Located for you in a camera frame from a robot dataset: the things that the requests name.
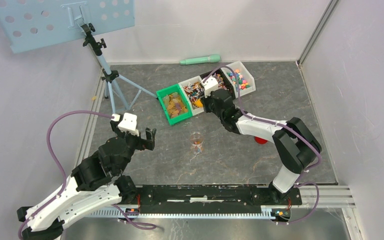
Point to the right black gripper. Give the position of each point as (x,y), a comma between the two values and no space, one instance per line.
(205,100)

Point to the clear plastic jar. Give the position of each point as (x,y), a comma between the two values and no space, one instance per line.
(196,139)

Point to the red jar lid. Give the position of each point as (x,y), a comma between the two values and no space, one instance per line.
(260,141)

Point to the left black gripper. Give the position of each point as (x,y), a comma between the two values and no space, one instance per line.
(143,144)

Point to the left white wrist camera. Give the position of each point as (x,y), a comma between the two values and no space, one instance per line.
(126,122)

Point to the green candy bin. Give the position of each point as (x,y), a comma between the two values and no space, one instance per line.
(175,104)

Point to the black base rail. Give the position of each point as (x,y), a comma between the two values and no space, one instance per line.
(209,199)

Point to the white candy bin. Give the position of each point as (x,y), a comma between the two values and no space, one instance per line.
(240,78)

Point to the yellow plastic scoop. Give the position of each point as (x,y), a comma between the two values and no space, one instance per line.
(197,104)

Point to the light blue music stand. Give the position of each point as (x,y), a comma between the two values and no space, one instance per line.
(35,24)

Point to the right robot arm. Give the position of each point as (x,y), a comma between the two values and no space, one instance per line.
(296,146)

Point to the black lollipop bin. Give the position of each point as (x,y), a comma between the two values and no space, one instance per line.
(223,82)

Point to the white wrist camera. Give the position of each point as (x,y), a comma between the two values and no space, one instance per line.
(211,84)
(126,122)

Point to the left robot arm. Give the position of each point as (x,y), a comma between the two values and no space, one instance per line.
(97,182)

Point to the white lollipop bin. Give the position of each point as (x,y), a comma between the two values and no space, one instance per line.
(192,89)

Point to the mint green cylindrical handle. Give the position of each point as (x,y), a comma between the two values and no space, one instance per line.
(214,58)

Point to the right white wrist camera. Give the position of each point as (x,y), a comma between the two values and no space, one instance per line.
(211,84)

